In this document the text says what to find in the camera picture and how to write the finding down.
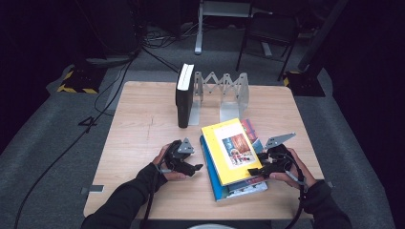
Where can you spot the grey slanted metal post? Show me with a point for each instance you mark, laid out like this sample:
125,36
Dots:
321,35

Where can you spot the grey table bracket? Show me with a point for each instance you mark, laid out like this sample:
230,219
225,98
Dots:
330,184
94,189

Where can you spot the grey flat base plate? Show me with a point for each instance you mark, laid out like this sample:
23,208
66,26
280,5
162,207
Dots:
108,60

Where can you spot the clear expandable book rack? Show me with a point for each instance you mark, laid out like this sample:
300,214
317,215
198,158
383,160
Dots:
232,108

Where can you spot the person's right hand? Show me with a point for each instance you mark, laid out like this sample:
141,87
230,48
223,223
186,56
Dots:
301,173

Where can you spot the thick blue book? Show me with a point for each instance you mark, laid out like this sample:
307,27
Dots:
211,184

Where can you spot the white desk frame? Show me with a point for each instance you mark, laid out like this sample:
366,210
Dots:
199,31

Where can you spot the black chair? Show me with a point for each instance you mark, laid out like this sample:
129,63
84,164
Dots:
270,35

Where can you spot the yellow book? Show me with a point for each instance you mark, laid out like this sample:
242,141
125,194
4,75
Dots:
219,159

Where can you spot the black hardcover book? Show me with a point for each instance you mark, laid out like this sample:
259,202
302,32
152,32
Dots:
184,105

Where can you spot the red and blue illustrated book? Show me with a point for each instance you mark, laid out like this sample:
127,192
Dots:
251,130

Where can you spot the person's left hand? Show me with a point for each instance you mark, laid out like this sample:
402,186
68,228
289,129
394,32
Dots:
172,176

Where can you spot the black equipment cabinet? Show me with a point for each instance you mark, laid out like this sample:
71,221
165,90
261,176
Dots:
111,28

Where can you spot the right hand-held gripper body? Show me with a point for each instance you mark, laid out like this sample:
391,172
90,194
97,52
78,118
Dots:
281,160

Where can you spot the black yellow striped stand base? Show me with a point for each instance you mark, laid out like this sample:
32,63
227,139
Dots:
81,81

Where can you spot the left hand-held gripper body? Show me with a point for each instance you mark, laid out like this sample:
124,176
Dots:
176,159

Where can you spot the white rounded object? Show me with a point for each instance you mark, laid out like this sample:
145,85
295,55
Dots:
213,226

